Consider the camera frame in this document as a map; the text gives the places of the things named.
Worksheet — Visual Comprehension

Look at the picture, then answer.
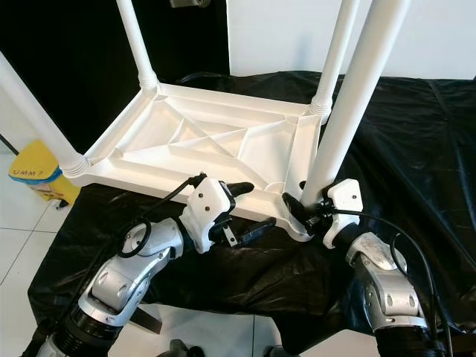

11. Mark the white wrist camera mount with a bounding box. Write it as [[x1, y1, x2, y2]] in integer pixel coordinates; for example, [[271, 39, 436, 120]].
[[321, 178, 365, 248], [186, 177, 237, 254]]

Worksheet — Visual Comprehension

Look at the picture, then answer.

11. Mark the yellow bin with blue band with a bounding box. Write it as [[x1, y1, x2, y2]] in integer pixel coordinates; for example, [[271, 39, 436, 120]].
[[7, 139, 81, 205]]

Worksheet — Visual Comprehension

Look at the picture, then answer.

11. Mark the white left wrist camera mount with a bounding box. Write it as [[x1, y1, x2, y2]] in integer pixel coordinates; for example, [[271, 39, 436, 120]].
[[186, 177, 237, 254]]

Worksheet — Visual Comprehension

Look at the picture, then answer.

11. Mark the dark wooden table leg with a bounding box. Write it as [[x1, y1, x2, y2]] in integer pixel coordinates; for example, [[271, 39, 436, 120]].
[[130, 305, 164, 337]]

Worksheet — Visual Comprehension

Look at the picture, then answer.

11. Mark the white plastic table top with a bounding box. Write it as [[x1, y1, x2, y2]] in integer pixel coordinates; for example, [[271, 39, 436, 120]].
[[71, 78, 324, 240]]

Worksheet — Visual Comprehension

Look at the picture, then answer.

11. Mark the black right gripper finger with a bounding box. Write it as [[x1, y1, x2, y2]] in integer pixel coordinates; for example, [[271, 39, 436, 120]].
[[283, 192, 315, 230]]

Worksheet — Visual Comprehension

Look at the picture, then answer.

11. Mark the black door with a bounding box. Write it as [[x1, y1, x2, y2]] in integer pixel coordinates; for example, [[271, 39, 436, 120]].
[[0, 0, 230, 153]]

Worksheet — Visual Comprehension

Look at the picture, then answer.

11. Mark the metal door handle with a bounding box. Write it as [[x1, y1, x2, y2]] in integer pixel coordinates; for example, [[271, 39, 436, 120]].
[[170, 0, 213, 10]]

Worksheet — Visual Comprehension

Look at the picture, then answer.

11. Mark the grey robot left foot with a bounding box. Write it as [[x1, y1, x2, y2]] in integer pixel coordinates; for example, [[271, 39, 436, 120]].
[[167, 341, 194, 357]]

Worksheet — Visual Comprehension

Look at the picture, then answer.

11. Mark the black plastic table sheet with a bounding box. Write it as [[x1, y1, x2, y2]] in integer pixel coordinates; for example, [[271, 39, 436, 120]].
[[30, 71, 476, 354]]

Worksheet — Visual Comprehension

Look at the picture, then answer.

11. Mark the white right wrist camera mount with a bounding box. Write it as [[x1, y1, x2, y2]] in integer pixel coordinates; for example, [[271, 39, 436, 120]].
[[321, 178, 365, 248]]

